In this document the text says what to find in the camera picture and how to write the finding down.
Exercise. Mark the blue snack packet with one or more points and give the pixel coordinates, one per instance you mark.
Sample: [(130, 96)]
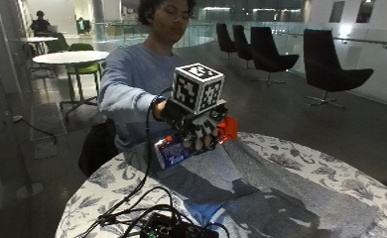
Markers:
[(171, 154)]

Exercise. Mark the white cube with black markers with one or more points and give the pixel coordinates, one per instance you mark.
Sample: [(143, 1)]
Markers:
[(197, 87)]

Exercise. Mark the grey cloth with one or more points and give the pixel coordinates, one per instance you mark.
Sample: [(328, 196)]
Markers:
[(263, 185)]

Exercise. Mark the blue cloth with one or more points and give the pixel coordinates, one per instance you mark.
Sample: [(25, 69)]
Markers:
[(203, 211)]

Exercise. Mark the black chair behind person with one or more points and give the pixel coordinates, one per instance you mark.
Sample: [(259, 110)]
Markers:
[(97, 148)]

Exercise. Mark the the person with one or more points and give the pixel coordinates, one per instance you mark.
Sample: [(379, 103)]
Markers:
[(133, 76)]

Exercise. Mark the black electronics box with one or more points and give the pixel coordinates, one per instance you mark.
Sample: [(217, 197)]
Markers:
[(174, 228)]

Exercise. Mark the black lounge chair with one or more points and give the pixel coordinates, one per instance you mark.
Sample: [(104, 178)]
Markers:
[(225, 38), (328, 66), (242, 44), (267, 53)]

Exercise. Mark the white floral tablecloth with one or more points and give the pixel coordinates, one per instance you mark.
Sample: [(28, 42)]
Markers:
[(334, 165)]

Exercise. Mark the grey floor mat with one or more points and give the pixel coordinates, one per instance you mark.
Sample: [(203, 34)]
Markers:
[(46, 120)]

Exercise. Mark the glass balustrade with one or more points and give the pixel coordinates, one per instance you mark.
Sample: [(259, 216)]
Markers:
[(126, 33)]

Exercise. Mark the large white round table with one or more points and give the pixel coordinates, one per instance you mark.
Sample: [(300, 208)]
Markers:
[(69, 57)]

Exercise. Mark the metal pole with round base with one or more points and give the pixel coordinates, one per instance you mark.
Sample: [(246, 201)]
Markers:
[(22, 158)]

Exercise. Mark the dark green chair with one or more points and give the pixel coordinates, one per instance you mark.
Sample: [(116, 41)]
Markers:
[(57, 44)]

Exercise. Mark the small white round table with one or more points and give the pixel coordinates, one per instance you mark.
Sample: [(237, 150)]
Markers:
[(36, 39)]

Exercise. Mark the orange palm camera mount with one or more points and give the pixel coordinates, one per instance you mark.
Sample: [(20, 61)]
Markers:
[(229, 129)]

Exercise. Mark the metal wall handrail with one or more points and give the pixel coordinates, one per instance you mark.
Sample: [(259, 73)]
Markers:
[(355, 39)]

